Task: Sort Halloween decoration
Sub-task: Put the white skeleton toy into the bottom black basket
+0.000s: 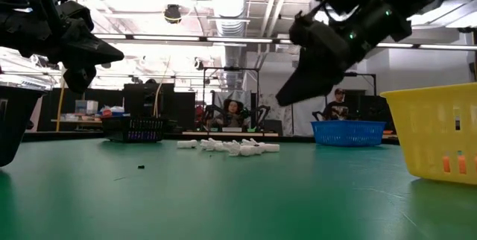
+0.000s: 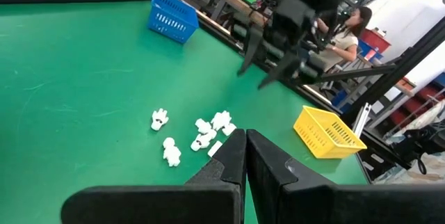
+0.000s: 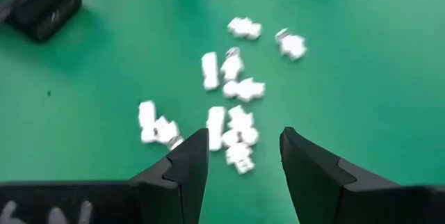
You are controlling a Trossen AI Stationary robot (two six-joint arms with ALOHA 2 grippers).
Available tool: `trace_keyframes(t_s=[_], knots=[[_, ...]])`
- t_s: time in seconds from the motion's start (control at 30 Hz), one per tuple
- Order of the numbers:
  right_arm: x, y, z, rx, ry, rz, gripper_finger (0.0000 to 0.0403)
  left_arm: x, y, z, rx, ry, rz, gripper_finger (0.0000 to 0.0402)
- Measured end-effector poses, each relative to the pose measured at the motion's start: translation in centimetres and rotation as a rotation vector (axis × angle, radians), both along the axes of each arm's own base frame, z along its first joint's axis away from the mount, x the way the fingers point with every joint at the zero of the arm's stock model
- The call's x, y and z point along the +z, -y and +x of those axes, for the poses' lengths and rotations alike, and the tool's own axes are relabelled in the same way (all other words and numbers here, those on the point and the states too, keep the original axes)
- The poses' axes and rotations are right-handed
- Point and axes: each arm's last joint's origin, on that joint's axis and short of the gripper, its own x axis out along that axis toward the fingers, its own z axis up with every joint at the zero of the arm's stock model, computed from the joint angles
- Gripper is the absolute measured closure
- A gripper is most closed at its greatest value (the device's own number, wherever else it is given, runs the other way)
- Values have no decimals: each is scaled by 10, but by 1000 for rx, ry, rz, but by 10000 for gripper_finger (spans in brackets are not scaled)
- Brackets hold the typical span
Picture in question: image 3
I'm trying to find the black plastic slotted basket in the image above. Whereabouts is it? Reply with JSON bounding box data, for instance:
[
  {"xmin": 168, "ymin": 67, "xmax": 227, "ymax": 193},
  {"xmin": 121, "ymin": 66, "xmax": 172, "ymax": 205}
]
[{"xmin": 0, "ymin": 0, "xmax": 83, "ymax": 43}]

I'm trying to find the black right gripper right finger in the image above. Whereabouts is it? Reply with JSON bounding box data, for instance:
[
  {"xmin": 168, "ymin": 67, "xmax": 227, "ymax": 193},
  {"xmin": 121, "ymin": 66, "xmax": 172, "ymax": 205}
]
[{"xmin": 279, "ymin": 126, "xmax": 401, "ymax": 224}]

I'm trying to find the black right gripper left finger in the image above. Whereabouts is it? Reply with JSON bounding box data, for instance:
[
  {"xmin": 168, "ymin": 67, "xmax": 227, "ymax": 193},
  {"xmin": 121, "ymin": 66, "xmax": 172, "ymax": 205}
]
[{"xmin": 130, "ymin": 128, "xmax": 210, "ymax": 224}]

